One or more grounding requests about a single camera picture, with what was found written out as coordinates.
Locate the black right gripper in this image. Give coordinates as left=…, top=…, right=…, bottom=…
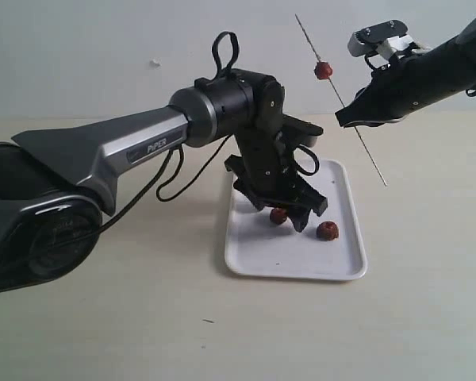
left=335, top=37, right=476, bottom=128

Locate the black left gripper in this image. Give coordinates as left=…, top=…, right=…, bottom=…
left=225, top=120, right=328, bottom=233

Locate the red date fruit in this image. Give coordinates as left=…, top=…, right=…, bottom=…
left=269, top=208, right=288, bottom=225
left=313, top=61, right=333, bottom=80
left=316, top=221, right=340, bottom=241

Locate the red date fruit top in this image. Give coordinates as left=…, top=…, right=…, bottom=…
left=313, top=61, right=333, bottom=80

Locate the thin wooden skewer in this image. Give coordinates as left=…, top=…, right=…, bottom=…
left=294, top=14, right=388, bottom=187

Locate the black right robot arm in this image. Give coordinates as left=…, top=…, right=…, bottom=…
left=336, top=18, right=476, bottom=128

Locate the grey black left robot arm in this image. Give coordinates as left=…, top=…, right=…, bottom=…
left=0, top=69, right=328, bottom=293

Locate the white plastic tray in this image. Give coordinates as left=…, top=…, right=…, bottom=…
left=224, top=159, right=368, bottom=282

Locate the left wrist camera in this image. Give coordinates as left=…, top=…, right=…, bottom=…
left=281, top=114, right=324, bottom=148

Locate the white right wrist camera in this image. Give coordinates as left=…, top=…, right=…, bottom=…
left=347, top=20, right=431, bottom=60

